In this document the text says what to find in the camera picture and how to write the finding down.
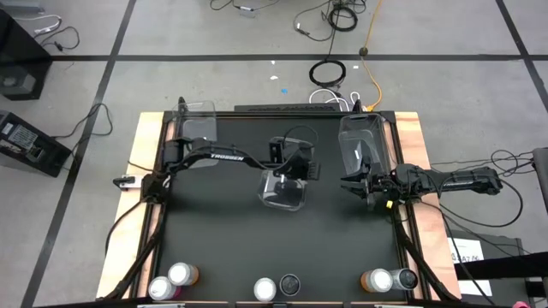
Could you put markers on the pink object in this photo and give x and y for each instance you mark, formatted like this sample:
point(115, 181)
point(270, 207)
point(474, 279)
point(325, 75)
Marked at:
point(520, 305)

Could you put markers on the grey power adapter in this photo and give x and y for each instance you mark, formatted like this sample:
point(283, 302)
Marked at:
point(247, 10)

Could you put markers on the silver table edge bracket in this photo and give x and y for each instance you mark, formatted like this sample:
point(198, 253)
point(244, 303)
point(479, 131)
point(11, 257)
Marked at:
point(160, 306)
point(391, 306)

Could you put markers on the pink and white soda can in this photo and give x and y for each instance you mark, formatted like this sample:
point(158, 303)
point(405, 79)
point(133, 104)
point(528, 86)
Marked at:
point(264, 289)
point(160, 288)

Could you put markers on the black computer case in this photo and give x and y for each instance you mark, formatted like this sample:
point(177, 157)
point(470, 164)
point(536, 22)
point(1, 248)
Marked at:
point(43, 154)

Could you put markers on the black diagonal frame strut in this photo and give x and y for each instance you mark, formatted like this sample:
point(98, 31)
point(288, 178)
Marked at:
point(141, 256)
point(417, 256)

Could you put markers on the black case with white labels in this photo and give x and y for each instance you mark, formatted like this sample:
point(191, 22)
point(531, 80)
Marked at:
point(501, 248)

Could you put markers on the clear plastic bin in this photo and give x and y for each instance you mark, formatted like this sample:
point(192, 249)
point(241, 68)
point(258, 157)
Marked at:
point(282, 197)
point(199, 128)
point(357, 137)

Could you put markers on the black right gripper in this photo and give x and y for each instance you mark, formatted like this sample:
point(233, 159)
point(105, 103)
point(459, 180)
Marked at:
point(381, 184)

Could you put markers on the black bar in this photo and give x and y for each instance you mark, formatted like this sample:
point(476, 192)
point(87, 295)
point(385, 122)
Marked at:
point(505, 266)

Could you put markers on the orange and white soda can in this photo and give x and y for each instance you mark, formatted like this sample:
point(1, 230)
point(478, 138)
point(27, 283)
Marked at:
point(379, 280)
point(180, 274)

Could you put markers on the silver arm base bracket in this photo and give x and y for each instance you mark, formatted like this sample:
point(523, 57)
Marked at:
point(130, 181)

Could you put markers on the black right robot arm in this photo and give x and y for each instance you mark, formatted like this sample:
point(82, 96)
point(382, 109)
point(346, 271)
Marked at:
point(462, 181)

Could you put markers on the black round floor puck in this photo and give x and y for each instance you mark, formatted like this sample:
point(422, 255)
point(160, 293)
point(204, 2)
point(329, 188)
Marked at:
point(363, 51)

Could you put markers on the black power strip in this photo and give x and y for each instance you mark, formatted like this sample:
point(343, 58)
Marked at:
point(282, 108)

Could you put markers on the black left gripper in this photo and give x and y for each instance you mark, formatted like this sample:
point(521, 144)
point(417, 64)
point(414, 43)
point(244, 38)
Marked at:
point(299, 156)

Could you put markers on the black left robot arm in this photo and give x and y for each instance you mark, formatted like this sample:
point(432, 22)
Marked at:
point(227, 157)

